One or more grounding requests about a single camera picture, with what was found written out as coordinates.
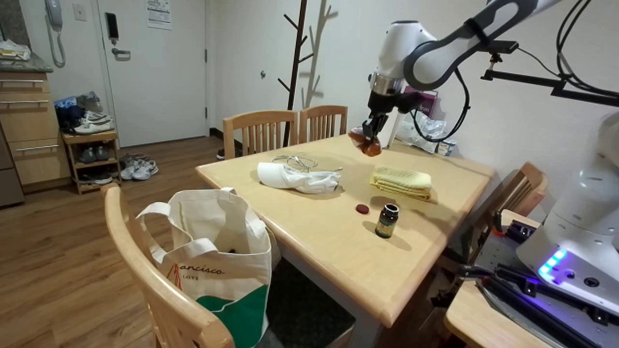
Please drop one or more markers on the white cloth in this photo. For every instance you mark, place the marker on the white cloth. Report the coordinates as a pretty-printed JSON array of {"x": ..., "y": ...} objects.
[{"x": 283, "y": 177}]

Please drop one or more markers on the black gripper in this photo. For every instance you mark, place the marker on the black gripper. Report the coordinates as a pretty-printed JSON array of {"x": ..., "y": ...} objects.
[{"x": 380, "y": 108}]

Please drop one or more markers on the white paper towel roll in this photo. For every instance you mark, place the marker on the white paper towel roll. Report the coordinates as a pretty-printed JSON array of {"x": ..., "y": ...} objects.
[{"x": 391, "y": 129}]

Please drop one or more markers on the far right wooden chair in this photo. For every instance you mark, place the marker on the far right wooden chair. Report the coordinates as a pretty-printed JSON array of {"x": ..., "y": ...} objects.
[{"x": 322, "y": 123}]

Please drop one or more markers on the wooden chair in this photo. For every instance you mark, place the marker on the wooden chair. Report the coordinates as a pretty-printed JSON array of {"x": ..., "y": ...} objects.
[
  {"x": 322, "y": 123},
  {"x": 258, "y": 133},
  {"x": 521, "y": 193},
  {"x": 178, "y": 322}
]

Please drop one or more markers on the small brown lid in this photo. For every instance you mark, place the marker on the small brown lid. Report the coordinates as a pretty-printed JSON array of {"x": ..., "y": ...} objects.
[{"x": 362, "y": 210}]

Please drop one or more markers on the white door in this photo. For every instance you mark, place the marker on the white door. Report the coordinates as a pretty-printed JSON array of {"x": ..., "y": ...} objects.
[{"x": 157, "y": 79}]

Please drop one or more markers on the near wooden chair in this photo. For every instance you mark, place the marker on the near wooden chair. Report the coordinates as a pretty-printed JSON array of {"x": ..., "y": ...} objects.
[{"x": 178, "y": 322}]

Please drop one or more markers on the right side wooden chair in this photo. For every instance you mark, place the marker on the right side wooden chair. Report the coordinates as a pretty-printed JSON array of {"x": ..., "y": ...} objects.
[{"x": 521, "y": 193}]

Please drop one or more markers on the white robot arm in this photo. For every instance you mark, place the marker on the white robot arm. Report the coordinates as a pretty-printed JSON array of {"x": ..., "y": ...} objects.
[{"x": 412, "y": 57}]

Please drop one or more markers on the wooden dining table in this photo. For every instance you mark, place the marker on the wooden dining table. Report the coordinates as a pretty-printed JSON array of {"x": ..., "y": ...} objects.
[{"x": 335, "y": 247}]

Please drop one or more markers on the wooden shoe rack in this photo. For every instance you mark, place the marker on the wooden shoe rack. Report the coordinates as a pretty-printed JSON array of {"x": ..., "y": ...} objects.
[{"x": 93, "y": 160}]

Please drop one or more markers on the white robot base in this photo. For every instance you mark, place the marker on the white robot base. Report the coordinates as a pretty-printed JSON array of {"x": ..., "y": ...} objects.
[{"x": 577, "y": 247}]

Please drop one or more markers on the yellow folded cloth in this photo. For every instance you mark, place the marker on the yellow folded cloth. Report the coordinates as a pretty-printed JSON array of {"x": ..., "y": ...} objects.
[{"x": 407, "y": 183}]

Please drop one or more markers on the shoes on rack top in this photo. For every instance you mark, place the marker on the shoes on rack top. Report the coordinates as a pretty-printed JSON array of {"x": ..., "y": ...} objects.
[{"x": 82, "y": 115}]

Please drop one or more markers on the wooden cabinet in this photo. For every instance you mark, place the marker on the wooden cabinet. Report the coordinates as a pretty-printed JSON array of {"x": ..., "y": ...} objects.
[{"x": 33, "y": 156}]

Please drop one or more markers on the dark green bottle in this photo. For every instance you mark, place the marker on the dark green bottle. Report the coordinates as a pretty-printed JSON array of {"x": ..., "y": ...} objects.
[{"x": 387, "y": 220}]

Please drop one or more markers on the far left wooden chair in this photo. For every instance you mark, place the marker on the far left wooden chair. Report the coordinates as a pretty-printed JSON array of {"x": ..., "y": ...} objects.
[{"x": 258, "y": 133}]

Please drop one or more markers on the white canvas tote bag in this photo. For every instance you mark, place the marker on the white canvas tote bag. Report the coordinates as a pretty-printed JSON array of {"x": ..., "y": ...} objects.
[{"x": 221, "y": 259}]

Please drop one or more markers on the wall phone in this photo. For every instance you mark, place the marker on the wall phone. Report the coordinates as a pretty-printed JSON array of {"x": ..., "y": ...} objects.
[{"x": 53, "y": 15}]

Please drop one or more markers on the paper notice on door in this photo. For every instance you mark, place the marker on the paper notice on door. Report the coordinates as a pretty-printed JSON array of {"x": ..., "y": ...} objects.
[{"x": 159, "y": 15}]

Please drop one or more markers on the clear plastic bag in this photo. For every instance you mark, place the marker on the clear plastic bag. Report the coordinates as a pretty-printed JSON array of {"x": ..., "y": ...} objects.
[{"x": 424, "y": 133}]

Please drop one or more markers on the white sneakers on floor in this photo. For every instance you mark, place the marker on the white sneakers on floor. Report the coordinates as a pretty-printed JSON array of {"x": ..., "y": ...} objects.
[{"x": 138, "y": 170}]

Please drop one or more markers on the purple box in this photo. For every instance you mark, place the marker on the purple box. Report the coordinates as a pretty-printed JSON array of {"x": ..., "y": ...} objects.
[{"x": 426, "y": 102}]

